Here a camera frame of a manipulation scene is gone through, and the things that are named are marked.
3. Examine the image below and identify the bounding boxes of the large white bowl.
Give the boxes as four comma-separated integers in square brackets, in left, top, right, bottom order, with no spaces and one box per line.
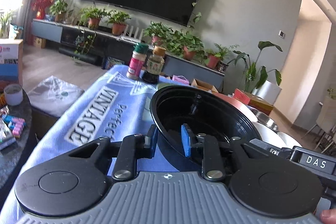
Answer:
[253,122,286,148]

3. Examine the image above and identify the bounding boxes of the red cardboard box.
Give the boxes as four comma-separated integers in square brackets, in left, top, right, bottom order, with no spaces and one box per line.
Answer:
[233,89,274,115]

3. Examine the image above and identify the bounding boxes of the pink bowl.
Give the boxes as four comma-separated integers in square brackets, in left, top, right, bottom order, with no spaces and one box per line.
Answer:
[213,93,258,122]

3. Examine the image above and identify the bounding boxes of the red flower arrangement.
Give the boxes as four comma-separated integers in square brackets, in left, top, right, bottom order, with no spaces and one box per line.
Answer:
[31,0,55,19]

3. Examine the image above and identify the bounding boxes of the white printed cloth bag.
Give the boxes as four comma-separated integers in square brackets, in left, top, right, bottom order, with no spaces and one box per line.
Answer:
[27,76,84,118]

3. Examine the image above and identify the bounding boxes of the dark soy sauce bottle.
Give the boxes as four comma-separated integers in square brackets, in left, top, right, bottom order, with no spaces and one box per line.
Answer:
[142,46,166,84]

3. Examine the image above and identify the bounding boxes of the stainless steel bowl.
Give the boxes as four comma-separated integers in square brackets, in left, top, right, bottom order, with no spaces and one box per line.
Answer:
[250,107,279,132]

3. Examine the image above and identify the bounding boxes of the grey dining chair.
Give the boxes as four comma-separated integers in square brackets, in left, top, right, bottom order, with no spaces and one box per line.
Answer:
[302,96,335,150]

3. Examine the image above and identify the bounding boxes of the open brown cardboard box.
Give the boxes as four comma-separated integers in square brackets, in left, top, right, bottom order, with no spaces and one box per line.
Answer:
[191,79,218,93]

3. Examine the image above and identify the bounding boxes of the white cup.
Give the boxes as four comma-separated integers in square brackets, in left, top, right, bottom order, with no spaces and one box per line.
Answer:
[3,84,23,106]

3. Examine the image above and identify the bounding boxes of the blue printed tablecloth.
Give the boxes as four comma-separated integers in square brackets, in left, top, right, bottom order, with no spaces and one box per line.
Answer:
[1,65,214,223]

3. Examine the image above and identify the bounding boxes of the leftmost potted plant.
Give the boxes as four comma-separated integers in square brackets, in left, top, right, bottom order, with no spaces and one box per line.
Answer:
[49,0,68,23]

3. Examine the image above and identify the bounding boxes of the small white bowl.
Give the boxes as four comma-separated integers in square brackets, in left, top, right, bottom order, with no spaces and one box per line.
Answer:
[277,131,302,148]

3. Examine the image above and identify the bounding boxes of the potted plant red pot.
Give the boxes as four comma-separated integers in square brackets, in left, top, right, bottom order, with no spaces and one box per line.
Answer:
[203,43,240,70]

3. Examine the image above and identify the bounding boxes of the white cylindrical planter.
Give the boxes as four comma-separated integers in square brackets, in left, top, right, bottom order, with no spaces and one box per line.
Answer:
[252,80,282,105]

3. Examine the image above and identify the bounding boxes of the black plastic bowl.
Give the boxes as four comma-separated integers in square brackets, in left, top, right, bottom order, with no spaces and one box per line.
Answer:
[150,85,262,171]

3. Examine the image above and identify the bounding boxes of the long grey tv cabinet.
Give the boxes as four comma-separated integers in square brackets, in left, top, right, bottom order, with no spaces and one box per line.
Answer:
[31,19,225,90]

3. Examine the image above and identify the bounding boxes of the wall thermostat panel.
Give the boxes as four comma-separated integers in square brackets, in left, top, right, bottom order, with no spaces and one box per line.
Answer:
[278,31,285,39]

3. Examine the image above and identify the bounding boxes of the large leafy floor plant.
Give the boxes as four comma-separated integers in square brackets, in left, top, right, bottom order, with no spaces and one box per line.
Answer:
[229,41,282,93]

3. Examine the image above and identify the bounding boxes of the white wifi router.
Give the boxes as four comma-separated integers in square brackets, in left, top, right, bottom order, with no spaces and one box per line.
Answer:
[120,24,144,43]

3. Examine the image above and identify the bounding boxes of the pink spice shaker green cap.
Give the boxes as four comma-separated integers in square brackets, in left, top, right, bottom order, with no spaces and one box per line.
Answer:
[126,43,149,80]

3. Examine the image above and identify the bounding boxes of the potted plant terracotta pot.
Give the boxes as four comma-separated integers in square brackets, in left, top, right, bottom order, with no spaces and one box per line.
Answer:
[143,21,174,46]
[106,10,131,36]
[167,29,207,62]
[78,5,108,30]

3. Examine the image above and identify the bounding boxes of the person's right hand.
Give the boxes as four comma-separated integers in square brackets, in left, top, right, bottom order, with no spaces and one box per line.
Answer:
[320,209,336,224]

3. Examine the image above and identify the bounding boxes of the small pink container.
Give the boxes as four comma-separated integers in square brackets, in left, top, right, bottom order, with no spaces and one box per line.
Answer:
[172,75,190,85]

